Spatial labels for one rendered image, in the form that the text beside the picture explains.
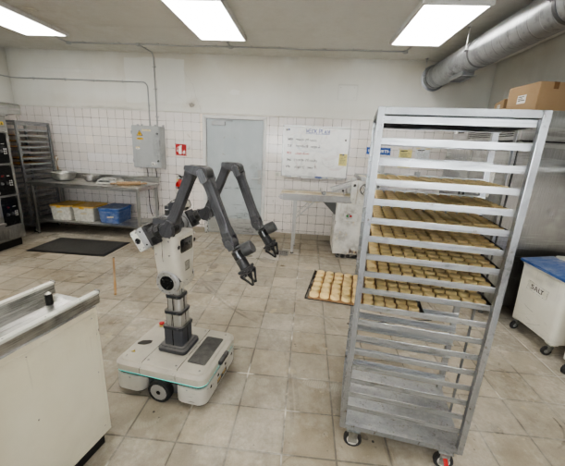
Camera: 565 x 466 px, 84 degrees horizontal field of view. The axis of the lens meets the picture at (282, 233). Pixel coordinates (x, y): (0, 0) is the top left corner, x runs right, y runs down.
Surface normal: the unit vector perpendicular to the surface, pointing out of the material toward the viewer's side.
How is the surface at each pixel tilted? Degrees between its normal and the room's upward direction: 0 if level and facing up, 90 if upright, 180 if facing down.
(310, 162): 90
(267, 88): 90
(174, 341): 90
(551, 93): 89
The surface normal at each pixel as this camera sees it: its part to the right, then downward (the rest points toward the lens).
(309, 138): -0.08, 0.26
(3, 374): 0.96, 0.12
